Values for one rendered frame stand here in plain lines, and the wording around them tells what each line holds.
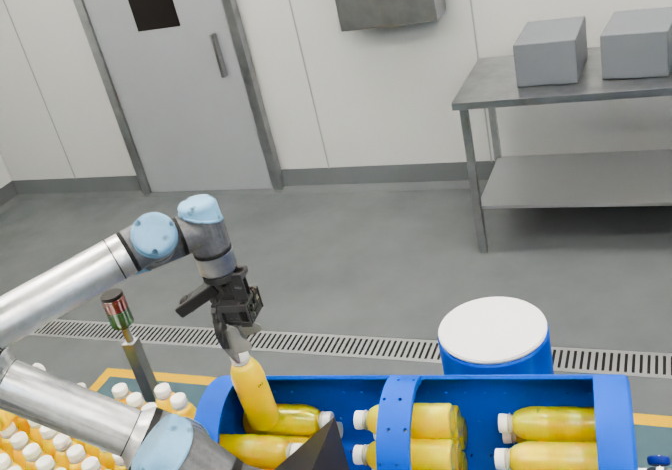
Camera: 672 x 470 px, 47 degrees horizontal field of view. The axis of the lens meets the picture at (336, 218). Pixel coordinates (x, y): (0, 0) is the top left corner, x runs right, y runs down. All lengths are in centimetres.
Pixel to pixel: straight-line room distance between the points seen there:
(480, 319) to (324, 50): 328
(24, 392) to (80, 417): 10
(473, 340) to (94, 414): 99
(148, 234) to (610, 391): 88
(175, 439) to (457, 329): 98
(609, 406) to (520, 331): 55
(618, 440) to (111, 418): 89
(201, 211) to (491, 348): 87
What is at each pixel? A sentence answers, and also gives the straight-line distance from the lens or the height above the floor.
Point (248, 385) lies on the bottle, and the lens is 164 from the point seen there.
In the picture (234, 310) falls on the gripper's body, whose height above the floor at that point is 147.
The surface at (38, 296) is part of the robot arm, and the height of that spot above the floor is 170.
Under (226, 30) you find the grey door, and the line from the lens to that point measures 529.
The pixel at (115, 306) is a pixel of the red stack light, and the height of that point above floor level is 124.
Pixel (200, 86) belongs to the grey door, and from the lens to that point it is 555.
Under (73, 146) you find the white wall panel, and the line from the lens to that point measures 654.
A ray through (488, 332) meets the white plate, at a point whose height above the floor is 104.
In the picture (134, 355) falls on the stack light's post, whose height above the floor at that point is 106.
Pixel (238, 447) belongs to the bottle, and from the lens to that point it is 171.
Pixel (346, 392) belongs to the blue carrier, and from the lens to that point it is 179.
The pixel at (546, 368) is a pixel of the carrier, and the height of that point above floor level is 95.
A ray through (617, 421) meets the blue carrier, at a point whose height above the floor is 122.
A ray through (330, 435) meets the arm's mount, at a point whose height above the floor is 136.
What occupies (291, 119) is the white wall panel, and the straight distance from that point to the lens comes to 537.
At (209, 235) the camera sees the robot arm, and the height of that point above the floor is 163.
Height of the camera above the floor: 225
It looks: 27 degrees down
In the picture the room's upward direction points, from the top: 13 degrees counter-clockwise
